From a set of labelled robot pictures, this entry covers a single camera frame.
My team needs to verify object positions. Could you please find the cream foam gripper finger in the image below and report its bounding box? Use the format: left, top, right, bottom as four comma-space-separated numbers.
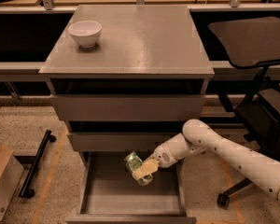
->
133, 158, 159, 180

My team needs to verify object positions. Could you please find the green crushed can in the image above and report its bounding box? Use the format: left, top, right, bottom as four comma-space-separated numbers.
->
124, 151, 153, 186

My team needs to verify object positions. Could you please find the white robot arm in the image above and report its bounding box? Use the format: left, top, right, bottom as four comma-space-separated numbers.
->
132, 119, 280, 202

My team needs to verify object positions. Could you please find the middle grey drawer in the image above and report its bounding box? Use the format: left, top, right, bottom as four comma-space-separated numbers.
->
68, 133, 173, 152

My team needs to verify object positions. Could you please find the bottom open grey drawer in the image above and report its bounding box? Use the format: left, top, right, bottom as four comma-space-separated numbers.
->
66, 152, 197, 224

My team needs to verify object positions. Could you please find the grey drawer cabinet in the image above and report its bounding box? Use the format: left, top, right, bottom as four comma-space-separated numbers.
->
40, 5, 214, 224

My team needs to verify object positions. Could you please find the top grey drawer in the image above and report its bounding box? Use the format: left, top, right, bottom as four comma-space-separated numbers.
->
50, 94, 204, 121

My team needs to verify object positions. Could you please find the black wheeled leg bar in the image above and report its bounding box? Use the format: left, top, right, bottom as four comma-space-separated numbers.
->
16, 130, 57, 199

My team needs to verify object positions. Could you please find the cardboard box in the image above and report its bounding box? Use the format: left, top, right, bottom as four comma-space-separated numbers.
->
0, 142, 23, 221

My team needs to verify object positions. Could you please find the white ceramic bowl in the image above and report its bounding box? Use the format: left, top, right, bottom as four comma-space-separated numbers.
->
68, 21, 102, 48

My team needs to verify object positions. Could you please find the black office chair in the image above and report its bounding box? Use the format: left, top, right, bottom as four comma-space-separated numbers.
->
195, 16, 280, 207

